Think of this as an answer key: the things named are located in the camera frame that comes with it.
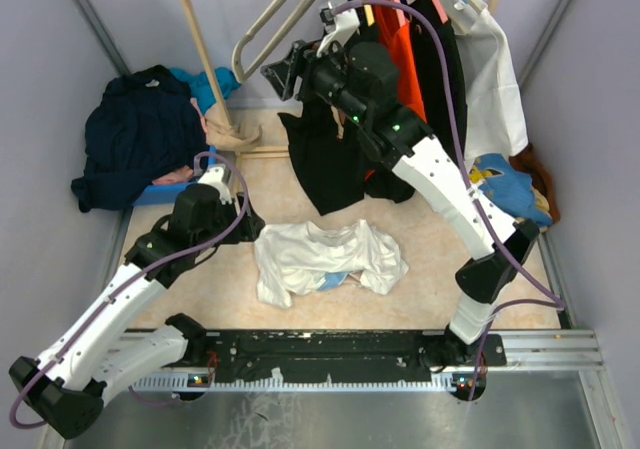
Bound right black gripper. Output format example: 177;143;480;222
259;33;367;127

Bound white t shirt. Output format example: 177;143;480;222
254;219;409;308

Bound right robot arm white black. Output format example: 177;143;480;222
260;41;539;365

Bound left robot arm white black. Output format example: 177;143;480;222
9;183;264;439

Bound black printed hanging shirt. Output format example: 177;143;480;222
277;0;386;217

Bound orange hanging shirt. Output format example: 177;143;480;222
363;0;429;183

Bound white hanging shirt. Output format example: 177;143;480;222
440;0;529;169

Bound wooden clothes rack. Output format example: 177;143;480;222
170;0;512;170

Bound teal garment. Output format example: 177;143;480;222
170;67;241;112

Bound beige garment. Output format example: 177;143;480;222
204;104;263;152

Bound pink garment in basket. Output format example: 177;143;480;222
152;165;195;185

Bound blue plastic basket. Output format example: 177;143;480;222
126;146;217;206

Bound navy blue garment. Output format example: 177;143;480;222
71;65;208;213

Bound blue yellow printed garment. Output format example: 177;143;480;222
469;153;553;228

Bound brown garment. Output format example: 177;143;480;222
509;142;561;223

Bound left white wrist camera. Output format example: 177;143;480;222
198;164;233;204

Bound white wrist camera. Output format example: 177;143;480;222
316;0;360;58
198;164;233;204

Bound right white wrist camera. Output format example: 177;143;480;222
316;0;360;58

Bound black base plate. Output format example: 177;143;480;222
165;330;507;384

